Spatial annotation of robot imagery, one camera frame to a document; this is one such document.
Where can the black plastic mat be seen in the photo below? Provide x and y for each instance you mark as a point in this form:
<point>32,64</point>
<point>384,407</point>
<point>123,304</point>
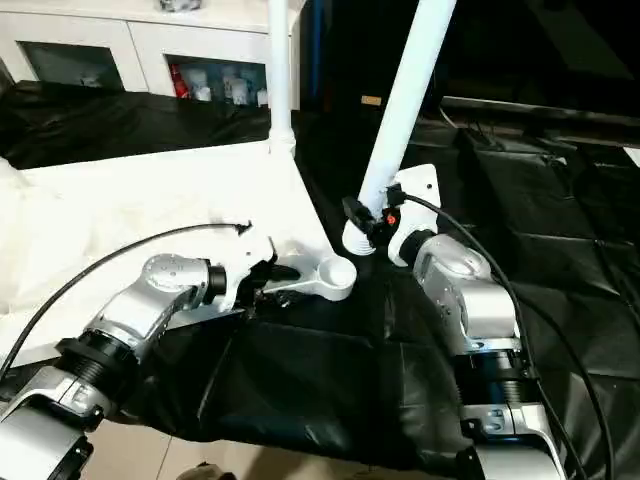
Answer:
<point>560,230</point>

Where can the white plastic table top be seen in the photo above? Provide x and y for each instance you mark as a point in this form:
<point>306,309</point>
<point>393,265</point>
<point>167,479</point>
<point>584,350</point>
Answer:
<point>100,220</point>

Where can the flat white board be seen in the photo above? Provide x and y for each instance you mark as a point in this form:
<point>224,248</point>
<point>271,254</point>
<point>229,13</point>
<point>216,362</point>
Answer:
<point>634,157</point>

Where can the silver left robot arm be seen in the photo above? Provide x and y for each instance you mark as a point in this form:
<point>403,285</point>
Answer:
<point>130,320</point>

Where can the dark object on cabinet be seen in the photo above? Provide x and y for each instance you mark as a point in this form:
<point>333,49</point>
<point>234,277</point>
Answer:
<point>180,4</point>

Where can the large black screen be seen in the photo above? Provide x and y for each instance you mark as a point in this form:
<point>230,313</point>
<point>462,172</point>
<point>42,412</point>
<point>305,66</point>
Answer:
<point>520,50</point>

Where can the white cabinet with glass doors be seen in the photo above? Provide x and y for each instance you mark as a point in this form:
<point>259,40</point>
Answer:
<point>130,40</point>

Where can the grey left robot foot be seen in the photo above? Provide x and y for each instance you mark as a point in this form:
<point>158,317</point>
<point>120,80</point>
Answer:
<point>205,472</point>

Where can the white plastic table leg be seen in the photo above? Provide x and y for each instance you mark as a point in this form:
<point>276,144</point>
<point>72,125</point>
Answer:
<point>282,70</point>
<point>400,110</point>

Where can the small tan label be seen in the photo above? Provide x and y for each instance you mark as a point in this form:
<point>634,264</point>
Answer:
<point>371,100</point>

